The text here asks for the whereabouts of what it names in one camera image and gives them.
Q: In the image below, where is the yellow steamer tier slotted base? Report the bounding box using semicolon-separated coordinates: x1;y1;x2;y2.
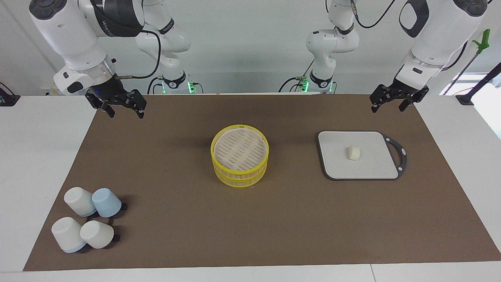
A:
213;161;268;189

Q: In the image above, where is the black base power cable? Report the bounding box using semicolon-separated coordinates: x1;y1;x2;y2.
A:
147;76;165;95
279;59;314;93

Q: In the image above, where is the yellow steamer tier solid base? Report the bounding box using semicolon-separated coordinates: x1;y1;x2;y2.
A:
211;125;270;173

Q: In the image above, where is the green tipped pole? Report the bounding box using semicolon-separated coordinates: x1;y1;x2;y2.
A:
443;29;491;96

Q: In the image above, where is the brown table mat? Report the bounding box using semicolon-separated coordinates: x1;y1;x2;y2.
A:
23;94;501;271

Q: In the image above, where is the black clamp device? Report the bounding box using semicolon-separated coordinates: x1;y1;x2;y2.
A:
0;82;21;107

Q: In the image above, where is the light blue plastic cup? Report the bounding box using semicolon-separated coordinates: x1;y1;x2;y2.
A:
92;188;122;218

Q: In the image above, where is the black camera stand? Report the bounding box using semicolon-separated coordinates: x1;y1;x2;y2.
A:
456;62;501;106

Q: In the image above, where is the white plastic cup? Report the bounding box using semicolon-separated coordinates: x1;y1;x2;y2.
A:
80;221;115;249
64;187;97;217
51;217;87;253

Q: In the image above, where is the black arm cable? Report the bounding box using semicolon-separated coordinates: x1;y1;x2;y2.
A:
350;0;468;72
115;29;162;80

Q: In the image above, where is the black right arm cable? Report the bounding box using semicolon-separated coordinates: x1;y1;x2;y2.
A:
115;29;162;80

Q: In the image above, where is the grey cutting board black rim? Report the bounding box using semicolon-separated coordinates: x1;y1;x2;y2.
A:
317;131;407;181

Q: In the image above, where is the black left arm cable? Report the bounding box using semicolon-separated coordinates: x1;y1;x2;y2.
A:
350;0;468;72

